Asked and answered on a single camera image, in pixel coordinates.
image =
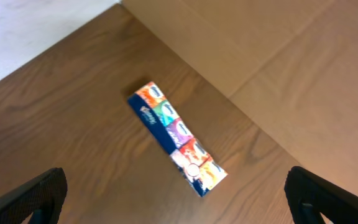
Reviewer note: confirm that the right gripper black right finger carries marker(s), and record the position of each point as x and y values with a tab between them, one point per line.
311	198

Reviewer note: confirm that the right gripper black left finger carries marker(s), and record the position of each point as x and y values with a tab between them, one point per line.
41	199

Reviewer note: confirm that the blue tissue pack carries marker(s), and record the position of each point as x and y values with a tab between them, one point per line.
159	116

